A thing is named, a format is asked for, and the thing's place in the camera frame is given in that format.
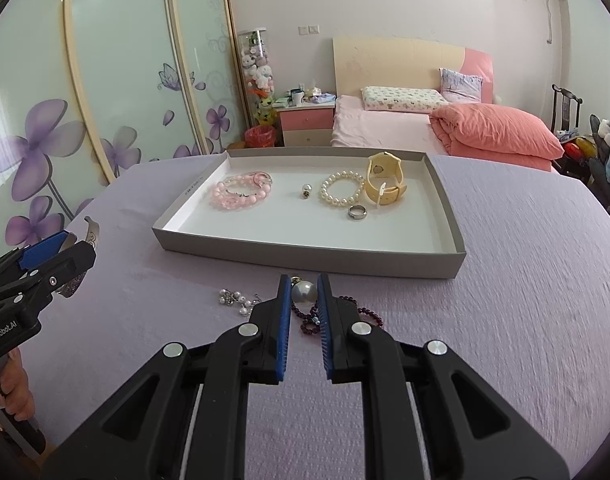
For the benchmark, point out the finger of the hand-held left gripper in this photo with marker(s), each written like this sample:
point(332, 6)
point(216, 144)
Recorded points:
point(60, 272)
point(42, 250)

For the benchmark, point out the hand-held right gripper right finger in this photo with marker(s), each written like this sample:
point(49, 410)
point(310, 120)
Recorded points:
point(325, 330)

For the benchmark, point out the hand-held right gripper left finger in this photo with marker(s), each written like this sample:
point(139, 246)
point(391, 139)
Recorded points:
point(283, 330)

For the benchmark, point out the pearl drop earring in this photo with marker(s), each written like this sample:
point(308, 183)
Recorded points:
point(303, 291)
point(305, 191)

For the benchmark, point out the grey cardboard tray box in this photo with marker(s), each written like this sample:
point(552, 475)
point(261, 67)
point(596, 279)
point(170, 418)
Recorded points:
point(285, 230)

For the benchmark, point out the yellow wrist watch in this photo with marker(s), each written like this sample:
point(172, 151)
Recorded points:
point(382, 167)

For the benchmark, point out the person's left hand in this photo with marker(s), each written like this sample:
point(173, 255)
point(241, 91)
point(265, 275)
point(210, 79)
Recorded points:
point(17, 385)

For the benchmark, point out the small silver pearl earrings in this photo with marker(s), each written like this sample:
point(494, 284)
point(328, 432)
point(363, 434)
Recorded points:
point(227, 297)

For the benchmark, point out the lavender tablecloth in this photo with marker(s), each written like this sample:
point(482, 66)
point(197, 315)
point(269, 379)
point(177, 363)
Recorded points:
point(510, 310)

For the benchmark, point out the red waste bin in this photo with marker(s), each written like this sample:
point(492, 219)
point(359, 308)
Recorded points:
point(260, 137)

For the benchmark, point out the floral sliding door wardrobe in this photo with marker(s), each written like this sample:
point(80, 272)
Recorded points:
point(125, 60)

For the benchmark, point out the bed with cream pink headboard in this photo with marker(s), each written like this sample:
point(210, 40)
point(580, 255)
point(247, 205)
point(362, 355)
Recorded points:
point(365, 125)

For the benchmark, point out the pink white nightstand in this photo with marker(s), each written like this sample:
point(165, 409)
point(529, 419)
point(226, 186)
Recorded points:
point(305, 120)

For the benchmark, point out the white mug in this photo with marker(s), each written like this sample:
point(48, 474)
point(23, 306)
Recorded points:
point(296, 97)

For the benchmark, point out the white printed pillow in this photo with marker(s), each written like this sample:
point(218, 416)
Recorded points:
point(400, 99)

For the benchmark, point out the clear tube of plush toys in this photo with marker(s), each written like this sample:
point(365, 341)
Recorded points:
point(257, 75)

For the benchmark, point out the pink duvet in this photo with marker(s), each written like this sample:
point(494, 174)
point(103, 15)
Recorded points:
point(490, 130)

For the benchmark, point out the lavender printed pillow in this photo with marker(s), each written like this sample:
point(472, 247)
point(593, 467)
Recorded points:
point(460, 85)

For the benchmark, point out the red yellow bag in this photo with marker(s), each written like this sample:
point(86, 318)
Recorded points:
point(577, 149)

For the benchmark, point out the black office chair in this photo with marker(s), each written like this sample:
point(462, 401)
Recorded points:
point(597, 165)

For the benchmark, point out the dark wooden chair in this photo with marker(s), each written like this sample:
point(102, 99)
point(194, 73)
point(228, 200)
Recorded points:
point(565, 105)

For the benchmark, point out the white plush toy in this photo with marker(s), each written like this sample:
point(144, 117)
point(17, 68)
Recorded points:
point(605, 127)

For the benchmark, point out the air conditioner pipe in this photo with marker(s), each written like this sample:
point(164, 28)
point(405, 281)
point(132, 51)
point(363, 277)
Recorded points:
point(550, 10)

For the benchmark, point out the white wall switch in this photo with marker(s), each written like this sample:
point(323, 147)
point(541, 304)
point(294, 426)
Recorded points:
point(308, 30)

